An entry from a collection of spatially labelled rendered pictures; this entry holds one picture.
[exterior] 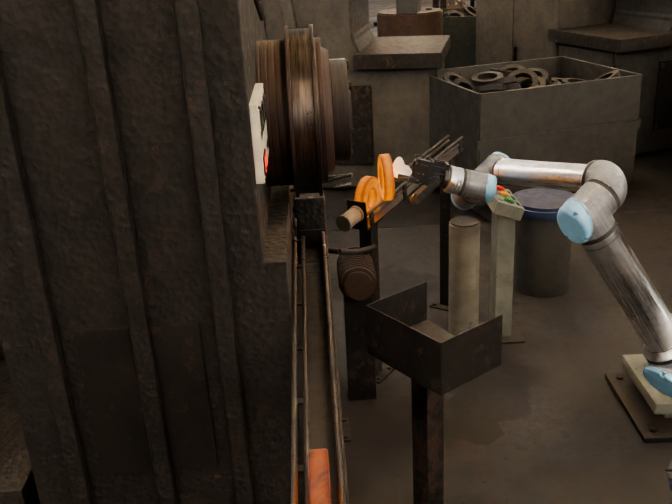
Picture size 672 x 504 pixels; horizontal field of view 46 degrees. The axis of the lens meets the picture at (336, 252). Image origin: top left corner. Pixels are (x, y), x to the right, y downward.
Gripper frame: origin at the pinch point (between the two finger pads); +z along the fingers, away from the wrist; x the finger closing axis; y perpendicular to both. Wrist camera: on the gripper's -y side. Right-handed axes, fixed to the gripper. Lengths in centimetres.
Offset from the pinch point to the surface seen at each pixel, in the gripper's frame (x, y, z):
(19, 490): 71, -89, 86
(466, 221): -35, -21, -42
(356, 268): 4.9, -33.3, 2.0
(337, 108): 42, 24, 25
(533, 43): -346, 35, -147
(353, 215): -3.5, -18.0, 6.1
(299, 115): 51, 22, 34
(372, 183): -15.2, -8.9, 0.7
